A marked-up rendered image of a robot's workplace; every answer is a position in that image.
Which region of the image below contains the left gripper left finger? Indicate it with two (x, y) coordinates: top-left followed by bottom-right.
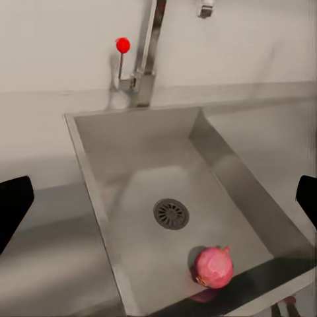
(0, 176), (34, 255)

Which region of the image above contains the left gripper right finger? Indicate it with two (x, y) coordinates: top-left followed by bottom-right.
(296, 175), (317, 229)

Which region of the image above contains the vidalia onion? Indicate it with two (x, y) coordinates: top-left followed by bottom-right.
(194, 246), (234, 289)

